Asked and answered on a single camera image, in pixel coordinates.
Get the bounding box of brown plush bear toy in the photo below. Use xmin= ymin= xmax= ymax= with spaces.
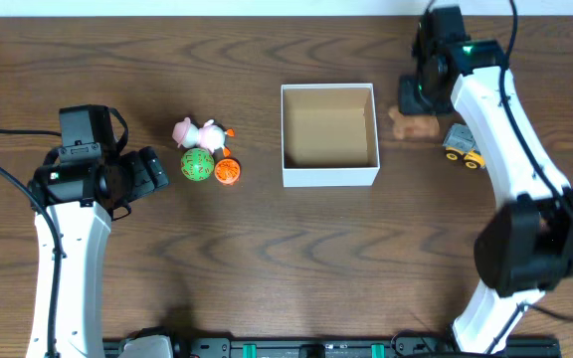
xmin=388 ymin=106 xmax=440 ymax=140

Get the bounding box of white cardboard box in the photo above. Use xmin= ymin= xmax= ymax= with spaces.
xmin=281 ymin=83 xmax=380 ymax=188

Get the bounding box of yellow grey toy truck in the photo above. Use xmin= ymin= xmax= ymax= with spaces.
xmin=443 ymin=123 xmax=485 ymax=170

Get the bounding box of orange mesh ball toy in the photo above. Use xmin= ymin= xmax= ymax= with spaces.
xmin=214 ymin=158 xmax=241 ymax=185

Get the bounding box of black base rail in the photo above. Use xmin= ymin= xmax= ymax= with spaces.
xmin=103 ymin=333 xmax=562 ymax=358

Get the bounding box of green number ball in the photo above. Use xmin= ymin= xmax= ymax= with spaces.
xmin=181 ymin=148 xmax=215 ymax=182

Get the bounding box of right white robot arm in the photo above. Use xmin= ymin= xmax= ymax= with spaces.
xmin=398 ymin=6 xmax=573 ymax=356

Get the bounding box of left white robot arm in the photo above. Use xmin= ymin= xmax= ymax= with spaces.
xmin=26 ymin=143 xmax=168 ymax=358

